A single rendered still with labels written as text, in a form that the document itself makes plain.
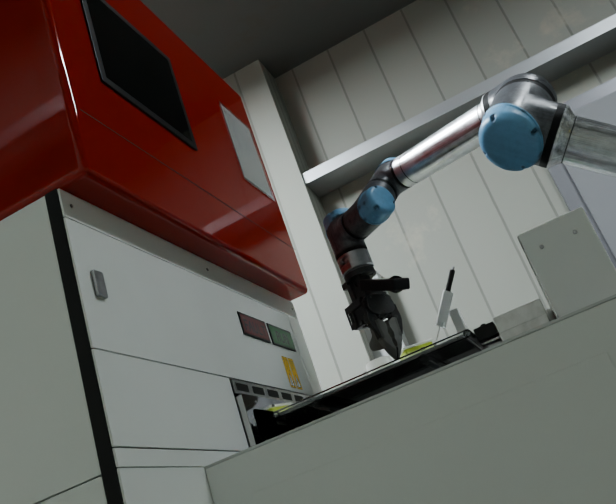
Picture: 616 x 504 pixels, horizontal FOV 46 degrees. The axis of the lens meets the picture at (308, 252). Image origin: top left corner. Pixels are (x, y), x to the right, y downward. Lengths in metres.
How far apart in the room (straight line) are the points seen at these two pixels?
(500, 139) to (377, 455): 0.62
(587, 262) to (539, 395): 0.20
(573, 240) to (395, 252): 2.52
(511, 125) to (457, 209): 2.23
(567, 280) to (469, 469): 0.28
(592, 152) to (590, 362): 0.50
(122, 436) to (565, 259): 0.62
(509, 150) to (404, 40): 2.69
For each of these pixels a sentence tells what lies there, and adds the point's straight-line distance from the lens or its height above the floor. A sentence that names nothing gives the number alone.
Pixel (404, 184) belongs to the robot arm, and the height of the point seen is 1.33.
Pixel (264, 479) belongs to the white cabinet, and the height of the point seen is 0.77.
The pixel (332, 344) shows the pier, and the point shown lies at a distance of 3.30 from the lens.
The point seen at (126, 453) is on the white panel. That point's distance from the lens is 0.96.
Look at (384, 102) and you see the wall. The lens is 3.85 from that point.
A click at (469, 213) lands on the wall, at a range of 3.51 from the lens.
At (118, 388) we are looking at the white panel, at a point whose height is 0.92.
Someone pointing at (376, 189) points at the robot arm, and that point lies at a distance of 1.57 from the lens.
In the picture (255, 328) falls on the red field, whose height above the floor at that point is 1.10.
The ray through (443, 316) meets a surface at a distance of 1.65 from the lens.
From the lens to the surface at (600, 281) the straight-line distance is 1.04.
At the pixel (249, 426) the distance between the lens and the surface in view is 1.25.
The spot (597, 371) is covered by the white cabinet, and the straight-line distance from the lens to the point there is 0.95.
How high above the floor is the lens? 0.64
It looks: 23 degrees up
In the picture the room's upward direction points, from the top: 20 degrees counter-clockwise
